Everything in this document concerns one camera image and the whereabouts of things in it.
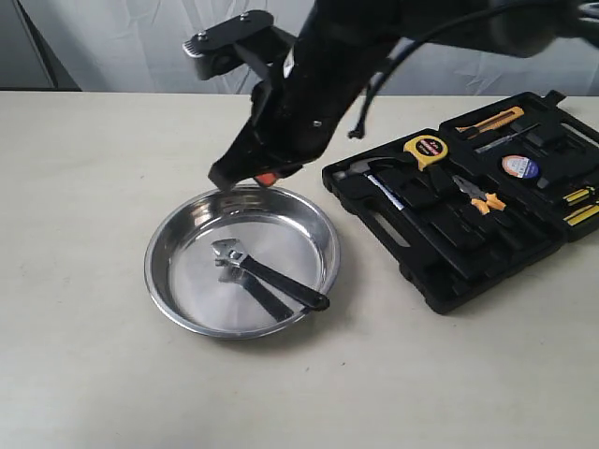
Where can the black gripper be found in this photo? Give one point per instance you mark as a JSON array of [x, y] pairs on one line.
[[295, 116]]

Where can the adjustable wrench black handle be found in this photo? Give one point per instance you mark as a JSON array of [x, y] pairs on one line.
[[232, 253]]

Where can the black plastic tool case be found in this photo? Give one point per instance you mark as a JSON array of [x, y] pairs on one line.
[[444, 246]]

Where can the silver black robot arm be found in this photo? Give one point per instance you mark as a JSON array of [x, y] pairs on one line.
[[516, 28]]

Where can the round stainless steel pan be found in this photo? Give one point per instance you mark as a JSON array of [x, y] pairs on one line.
[[278, 228]]

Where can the yellow tape measure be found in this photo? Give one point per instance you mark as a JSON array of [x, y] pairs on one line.
[[426, 149]]

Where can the white wrinkled backdrop curtain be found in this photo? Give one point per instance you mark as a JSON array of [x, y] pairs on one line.
[[137, 46]]

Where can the yellow utility knife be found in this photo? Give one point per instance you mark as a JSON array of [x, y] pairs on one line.
[[492, 123]]

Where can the test pen screwdriver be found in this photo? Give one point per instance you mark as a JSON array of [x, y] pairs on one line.
[[501, 141]]

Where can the blue electrical tape roll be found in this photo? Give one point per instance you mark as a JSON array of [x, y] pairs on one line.
[[520, 167]]

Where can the yellow black screwdriver upper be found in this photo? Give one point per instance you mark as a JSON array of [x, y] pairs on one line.
[[580, 195]]

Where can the yellow black screwdriver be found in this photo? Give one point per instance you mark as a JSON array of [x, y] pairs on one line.
[[580, 195], [583, 214]]

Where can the yellow black screwdriver lower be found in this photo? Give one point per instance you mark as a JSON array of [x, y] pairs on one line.
[[583, 214]]

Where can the claw hammer black handle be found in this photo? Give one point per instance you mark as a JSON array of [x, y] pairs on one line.
[[363, 168]]

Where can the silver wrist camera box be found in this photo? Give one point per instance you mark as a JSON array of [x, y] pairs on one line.
[[213, 50]]

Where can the pliers with orange handles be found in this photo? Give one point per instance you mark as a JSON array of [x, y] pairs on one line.
[[488, 204]]

